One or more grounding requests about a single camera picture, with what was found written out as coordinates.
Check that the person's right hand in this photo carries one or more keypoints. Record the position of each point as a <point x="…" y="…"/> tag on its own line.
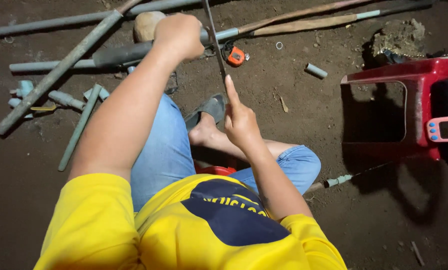
<point x="244" y="125"/>

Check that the person's left hand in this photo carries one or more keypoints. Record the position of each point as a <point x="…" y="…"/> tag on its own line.
<point x="177" y="35"/>

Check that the person's left fingers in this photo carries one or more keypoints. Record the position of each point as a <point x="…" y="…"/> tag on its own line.
<point x="198" y="39"/>

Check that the thin metal hacksaw blade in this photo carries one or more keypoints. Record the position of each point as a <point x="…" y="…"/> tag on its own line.
<point x="215" y="41"/>

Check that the dark grey plastic pipe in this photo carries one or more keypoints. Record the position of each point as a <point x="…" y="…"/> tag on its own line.
<point x="122" y="54"/>

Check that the orange tape measure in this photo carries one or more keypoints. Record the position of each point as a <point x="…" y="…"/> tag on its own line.
<point x="236" y="56"/>

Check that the rounded tan stone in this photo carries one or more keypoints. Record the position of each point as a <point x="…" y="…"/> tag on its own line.
<point x="146" y="25"/>

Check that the grey sandal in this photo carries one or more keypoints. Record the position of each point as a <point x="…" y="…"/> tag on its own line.
<point x="210" y="107"/>

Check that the small blue pipe cap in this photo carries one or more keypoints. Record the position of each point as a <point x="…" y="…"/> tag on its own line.
<point x="131" y="69"/>

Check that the person's foot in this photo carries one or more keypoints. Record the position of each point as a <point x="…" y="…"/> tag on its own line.
<point x="203" y="131"/>

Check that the dry leaf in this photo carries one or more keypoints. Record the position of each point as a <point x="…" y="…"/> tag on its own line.
<point x="284" y="105"/>

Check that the blue jeans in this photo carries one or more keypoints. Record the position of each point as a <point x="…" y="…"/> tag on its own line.
<point x="164" y="150"/>

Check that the short grey pipe piece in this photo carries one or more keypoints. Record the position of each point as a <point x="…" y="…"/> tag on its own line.
<point x="316" y="70"/>

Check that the low red plastic seat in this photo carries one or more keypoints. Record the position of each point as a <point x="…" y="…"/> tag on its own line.
<point x="214" y="170"/>

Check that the long grey plastic pipe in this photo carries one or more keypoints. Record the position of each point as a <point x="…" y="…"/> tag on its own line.
<point x="59" y="21"/>

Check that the grey pipe coupling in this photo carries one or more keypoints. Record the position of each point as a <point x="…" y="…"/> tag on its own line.
<point x="66" y="100"/>

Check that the thin green-grey pipe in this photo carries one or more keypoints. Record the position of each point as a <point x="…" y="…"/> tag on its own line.
<point x="79" y="125"/>

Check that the light grey plastic pipe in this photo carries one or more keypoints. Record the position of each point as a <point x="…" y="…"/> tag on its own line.
<point x="47" y="65"/>

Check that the thick dirty grey pipe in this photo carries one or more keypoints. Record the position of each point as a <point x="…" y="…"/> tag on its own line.
<point x="47" y="80"/>

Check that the small yellow tool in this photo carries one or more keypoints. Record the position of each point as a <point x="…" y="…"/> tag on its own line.
<point x="44" y="108"/>

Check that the light blue pipe fitting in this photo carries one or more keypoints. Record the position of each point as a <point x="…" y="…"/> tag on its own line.
<point x="16" y="103"/>
<point x="25" y="88"/>

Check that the yellow shirt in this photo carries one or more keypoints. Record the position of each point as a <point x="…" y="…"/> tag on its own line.
<point x="194" y="232"/>

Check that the pipe with white fitting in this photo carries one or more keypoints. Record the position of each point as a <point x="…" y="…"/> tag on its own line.
<point x="338" y="180"/>

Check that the clump of earth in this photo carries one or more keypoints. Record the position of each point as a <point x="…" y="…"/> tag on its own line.
<point x="398" y="37"/>

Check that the red plastic stool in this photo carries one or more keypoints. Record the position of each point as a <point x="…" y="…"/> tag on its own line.
<point x="418" y="80"/>

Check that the pink digital timer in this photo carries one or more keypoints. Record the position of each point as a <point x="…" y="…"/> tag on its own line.
<point x="443" y="129"/>

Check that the small wooden stick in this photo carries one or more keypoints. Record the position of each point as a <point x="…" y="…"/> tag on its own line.
<point x="417" y="253"/>

